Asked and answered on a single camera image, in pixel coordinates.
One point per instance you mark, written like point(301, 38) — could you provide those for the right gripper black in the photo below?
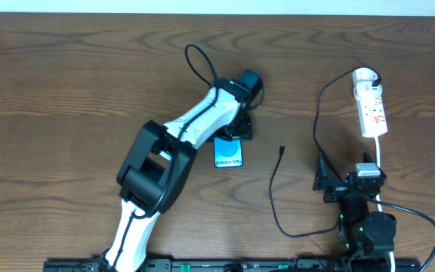
point(340, 187)

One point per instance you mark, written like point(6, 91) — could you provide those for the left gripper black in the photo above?
point(242, 128)

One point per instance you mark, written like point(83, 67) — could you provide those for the Galaxy S25+ smartphone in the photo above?
point(227, 154)

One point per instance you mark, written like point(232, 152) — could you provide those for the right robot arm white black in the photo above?
point(367, 235)

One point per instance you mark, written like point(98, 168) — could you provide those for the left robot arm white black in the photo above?
point(155, 169)

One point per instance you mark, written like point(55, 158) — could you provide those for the white power strip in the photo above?
point(367, 90)

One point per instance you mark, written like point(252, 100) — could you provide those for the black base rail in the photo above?
point(307, 263)

